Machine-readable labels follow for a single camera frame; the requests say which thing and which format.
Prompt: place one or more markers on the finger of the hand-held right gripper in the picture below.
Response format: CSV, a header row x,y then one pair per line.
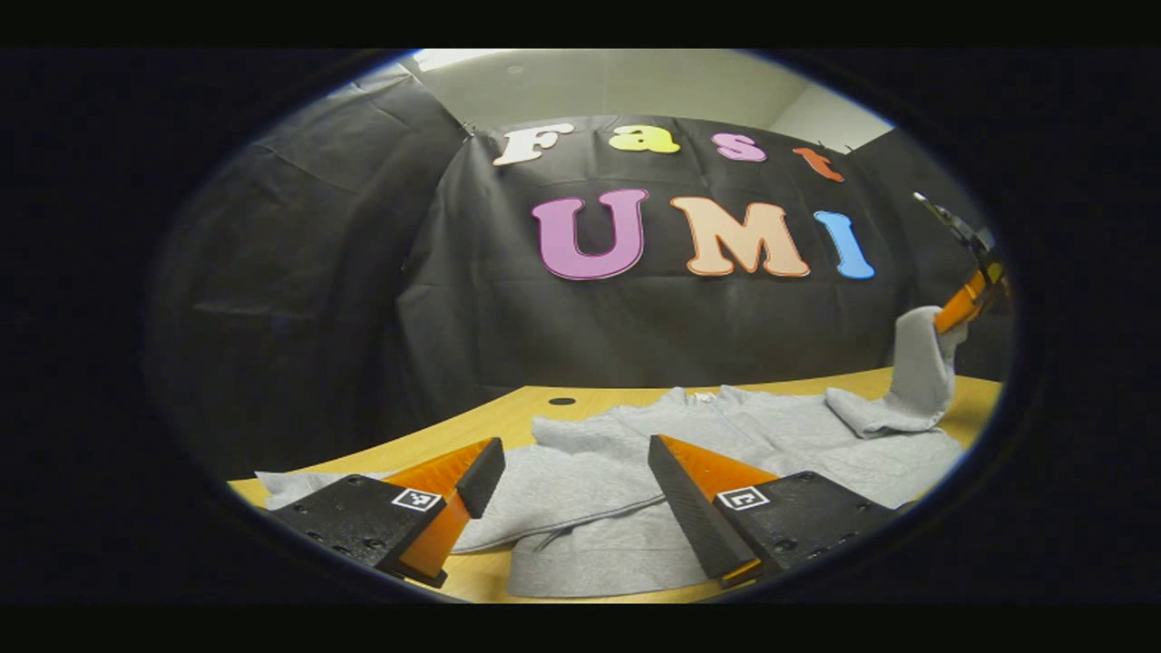
x,y
960,307

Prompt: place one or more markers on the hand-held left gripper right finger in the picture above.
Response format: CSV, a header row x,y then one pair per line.
x,y
689,508

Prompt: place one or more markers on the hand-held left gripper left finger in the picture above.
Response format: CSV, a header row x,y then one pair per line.
x,y
481,476

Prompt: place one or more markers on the grey sweatshirt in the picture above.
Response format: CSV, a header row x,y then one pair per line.
x,y
590,490

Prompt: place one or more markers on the black backdrop cloth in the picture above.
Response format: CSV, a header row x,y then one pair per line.
x,y
508,317

